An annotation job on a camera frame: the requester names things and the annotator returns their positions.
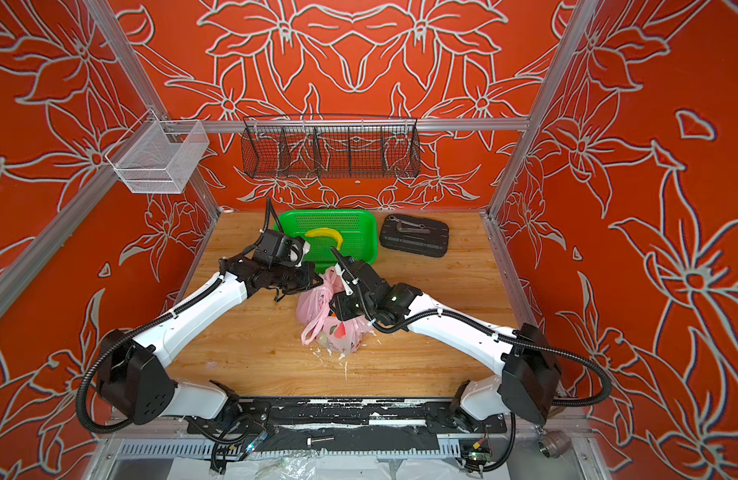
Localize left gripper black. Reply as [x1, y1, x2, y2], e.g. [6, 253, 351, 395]
[273, 260, 326, 291]

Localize pink plastic bag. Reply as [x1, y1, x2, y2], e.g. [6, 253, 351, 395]
[296, 267, 373, 355]

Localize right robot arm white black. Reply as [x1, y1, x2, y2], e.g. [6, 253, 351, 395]
[330, 249, 613, 426]

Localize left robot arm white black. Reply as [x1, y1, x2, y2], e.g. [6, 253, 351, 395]
[75, 200, 323, 434]

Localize green plastic basket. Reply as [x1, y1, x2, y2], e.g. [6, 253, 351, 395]
[279, 209, 379, 272]

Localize black tool case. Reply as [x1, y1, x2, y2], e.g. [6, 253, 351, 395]
[379, 213, 450, 258]

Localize yellow banana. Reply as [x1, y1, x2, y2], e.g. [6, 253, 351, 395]
[304, 227, 344, 250]

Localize metal cylinder fitting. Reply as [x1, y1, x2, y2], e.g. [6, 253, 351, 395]
[537, 431, 572, 458]

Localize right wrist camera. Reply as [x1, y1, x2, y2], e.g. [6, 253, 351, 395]
[331, 247, 367, 296]

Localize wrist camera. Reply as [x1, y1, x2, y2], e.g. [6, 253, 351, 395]
[331, 247, 367, 296]
[252, 230, 310, 267]

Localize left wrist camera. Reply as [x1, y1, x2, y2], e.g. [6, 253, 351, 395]
[252, 230, 310, 267]

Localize black wire basket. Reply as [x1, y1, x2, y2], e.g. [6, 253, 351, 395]
[241, 116, 422, 180]

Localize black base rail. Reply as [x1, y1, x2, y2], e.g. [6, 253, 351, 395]
[187, 397, 508, 458]

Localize clear plastic wall bin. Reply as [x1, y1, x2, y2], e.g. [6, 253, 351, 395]
[105, 120, 209, 194]

